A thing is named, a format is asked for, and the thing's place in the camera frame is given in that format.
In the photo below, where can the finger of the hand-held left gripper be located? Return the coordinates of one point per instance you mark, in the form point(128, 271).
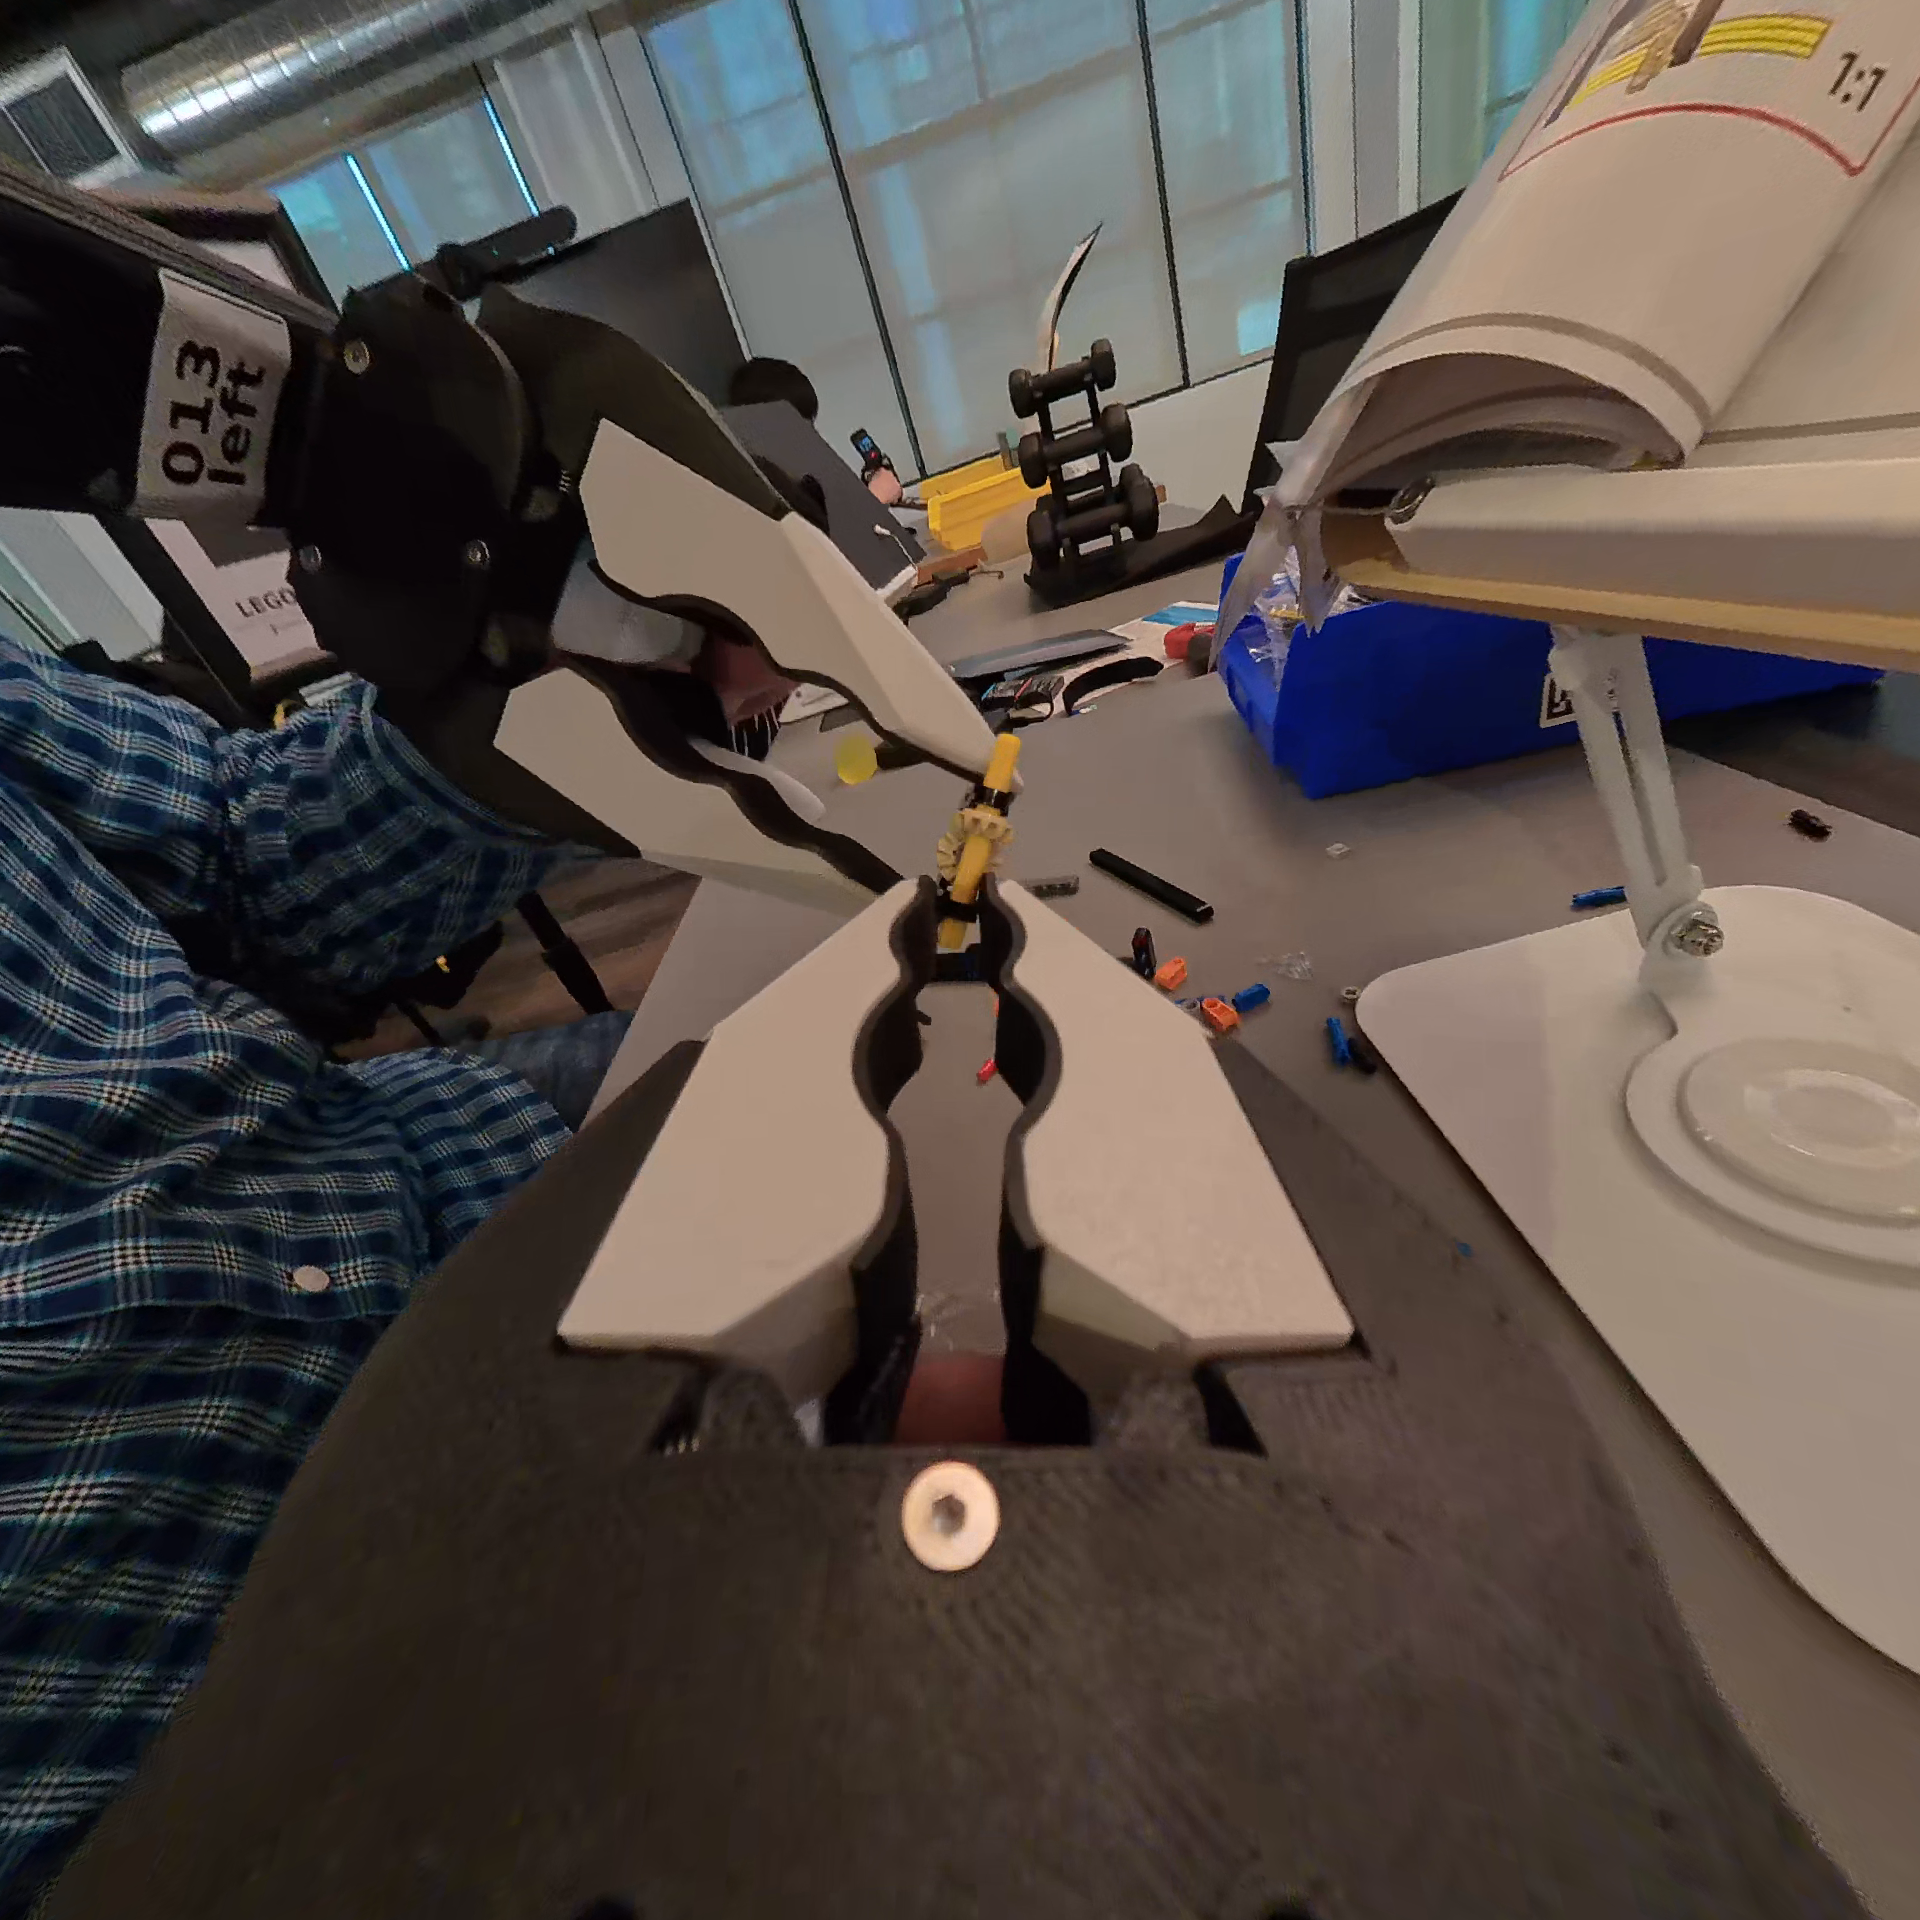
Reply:
point(661, 816)
point(841, 631)

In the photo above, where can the person's left forearm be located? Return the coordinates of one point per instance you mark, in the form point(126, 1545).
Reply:
point(226, 781)

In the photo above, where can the black monitor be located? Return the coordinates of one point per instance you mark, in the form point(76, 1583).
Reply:
point(645, 284)

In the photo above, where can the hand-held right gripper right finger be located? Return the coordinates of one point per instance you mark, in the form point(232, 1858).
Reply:
point(1171, 1199)

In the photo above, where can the clear plastic bag bundle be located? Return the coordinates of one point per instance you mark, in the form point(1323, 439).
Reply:
point(1292, 584)

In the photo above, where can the yellow plastic bin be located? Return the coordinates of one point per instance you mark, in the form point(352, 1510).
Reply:
point(975, 509)

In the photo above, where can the scattered blue lego pins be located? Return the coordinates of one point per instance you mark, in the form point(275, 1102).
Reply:
point(1598, 897)

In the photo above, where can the black dumbbell rack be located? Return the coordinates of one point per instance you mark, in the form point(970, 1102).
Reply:
point(1080, 464)

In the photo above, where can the blue plastic bin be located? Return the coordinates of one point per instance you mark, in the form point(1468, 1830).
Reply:
point(1425, 719)

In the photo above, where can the lego instruction booklet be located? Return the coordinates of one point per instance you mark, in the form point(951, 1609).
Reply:
point(1575, 300)

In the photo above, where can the white book stand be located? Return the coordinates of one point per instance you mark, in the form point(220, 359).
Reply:
point(1725, 1199)

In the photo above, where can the clear plastic scrap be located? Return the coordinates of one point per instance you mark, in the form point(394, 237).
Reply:
point(1289, 963)

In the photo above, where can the long black lego beam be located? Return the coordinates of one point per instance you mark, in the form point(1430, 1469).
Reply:
point(1147, 887)

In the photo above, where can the blue plaid shirt person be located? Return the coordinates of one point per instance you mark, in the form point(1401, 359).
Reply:
point(226, 1350)

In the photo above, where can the yellow axle gear lego assembly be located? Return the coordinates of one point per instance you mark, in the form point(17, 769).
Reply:
point(975, 855)

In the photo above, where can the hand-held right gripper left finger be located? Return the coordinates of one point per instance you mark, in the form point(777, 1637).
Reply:
point(719, 1199)

